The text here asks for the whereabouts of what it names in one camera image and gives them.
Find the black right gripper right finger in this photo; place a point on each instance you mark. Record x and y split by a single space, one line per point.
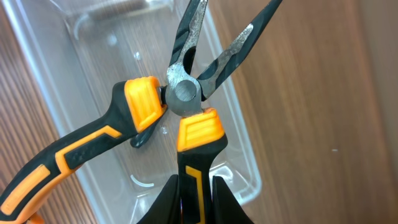
226 209

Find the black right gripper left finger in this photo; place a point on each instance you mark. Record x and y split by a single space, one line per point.
166 208

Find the orange black needle-nose pliers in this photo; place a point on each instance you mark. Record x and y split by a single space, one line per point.
135 109

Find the clear plastic container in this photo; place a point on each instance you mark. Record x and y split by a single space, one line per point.
78 50

